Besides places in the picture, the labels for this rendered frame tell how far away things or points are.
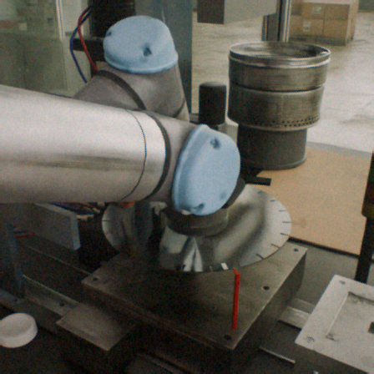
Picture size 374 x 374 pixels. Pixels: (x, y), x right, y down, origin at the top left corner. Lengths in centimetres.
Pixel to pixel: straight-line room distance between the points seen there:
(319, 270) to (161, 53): 70
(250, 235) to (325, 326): 19
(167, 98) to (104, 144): 23
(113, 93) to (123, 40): 6
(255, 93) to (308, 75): 15
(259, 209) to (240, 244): 13
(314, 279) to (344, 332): 36
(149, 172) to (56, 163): 9
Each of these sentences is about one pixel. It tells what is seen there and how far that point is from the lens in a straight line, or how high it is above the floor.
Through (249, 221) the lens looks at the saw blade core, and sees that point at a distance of 83.
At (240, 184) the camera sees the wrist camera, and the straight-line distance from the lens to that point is 65.
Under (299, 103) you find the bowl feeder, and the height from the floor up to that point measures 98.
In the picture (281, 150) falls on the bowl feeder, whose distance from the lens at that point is 150.
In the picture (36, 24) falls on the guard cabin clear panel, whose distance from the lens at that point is 208.
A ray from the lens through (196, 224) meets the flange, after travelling 80.
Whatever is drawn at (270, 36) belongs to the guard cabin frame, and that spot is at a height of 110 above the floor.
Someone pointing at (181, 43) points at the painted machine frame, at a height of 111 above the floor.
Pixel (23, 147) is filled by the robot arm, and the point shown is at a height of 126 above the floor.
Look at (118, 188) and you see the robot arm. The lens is 35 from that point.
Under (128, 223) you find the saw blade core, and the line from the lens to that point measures 82.
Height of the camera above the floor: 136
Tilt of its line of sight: 27 degrees down
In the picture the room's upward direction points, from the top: straight up
